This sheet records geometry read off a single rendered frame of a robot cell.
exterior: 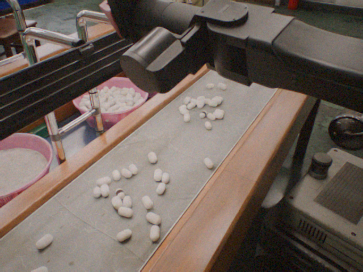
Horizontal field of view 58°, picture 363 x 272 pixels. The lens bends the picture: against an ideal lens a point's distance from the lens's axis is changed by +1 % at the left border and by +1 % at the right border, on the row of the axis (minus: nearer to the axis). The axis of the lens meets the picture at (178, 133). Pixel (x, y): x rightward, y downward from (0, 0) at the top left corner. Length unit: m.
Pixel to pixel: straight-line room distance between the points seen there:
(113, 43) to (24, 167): 0.46
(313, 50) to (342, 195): 1.01
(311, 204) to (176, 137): 0.54
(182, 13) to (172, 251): 0.46
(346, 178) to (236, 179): 0.64
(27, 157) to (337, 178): 1.08
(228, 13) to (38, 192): 0.63
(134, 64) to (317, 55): 0.19
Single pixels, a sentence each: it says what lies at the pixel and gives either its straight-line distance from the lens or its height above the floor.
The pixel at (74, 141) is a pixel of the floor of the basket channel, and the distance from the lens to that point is 1.14.
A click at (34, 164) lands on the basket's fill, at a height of 0.73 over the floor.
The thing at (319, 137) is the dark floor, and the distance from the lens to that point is 2.43.
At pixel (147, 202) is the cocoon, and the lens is 0.77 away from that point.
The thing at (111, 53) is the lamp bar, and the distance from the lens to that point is 0.68.
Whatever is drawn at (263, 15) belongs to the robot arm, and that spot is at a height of 1.23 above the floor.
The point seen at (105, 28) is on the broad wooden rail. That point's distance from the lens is 1.90.
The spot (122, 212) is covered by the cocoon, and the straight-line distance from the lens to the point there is 0.76.
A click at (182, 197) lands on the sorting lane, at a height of 0.74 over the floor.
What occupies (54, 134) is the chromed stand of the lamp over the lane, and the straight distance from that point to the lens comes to 0.87.
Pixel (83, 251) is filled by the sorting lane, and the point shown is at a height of 0.74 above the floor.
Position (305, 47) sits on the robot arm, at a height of 1.22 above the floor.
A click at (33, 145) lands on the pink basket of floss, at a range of 1.05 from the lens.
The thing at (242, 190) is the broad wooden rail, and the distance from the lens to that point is 0.80.
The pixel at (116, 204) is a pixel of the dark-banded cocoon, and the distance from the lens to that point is 0.78.
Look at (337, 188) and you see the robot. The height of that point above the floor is 0.48.
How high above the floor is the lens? 1.33
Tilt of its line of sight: 36 degrees down
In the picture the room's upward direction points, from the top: straight up
